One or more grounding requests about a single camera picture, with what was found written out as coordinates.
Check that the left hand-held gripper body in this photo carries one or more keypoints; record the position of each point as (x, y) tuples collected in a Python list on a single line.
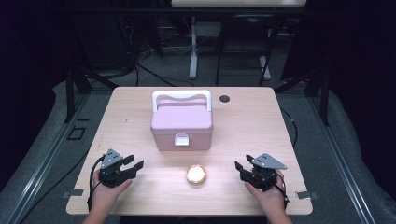
[(110, 174)]

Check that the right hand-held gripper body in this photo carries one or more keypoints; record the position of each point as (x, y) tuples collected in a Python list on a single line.
[(264, 177)]

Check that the person's right hand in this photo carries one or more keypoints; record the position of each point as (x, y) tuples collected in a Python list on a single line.
[(272, 199)]

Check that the person's left hand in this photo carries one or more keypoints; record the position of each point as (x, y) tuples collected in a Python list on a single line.
[(104, 197)]

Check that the grey tape tab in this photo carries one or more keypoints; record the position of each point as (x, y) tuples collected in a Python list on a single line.
[(306, 195), (72, 193)]

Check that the black round table grommet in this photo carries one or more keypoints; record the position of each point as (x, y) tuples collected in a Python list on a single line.
[(224, 99)]

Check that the black metal stand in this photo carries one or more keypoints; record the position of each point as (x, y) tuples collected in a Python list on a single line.
[(70, 93), (324, 99)]

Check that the white desk with white legs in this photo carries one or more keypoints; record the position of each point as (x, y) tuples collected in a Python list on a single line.
[(193, 56)]

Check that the black chair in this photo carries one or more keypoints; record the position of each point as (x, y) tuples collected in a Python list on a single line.
[(249, 31)]

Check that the aluminium floor rail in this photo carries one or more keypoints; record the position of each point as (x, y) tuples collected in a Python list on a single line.
[(40, 174), (342, 165)]

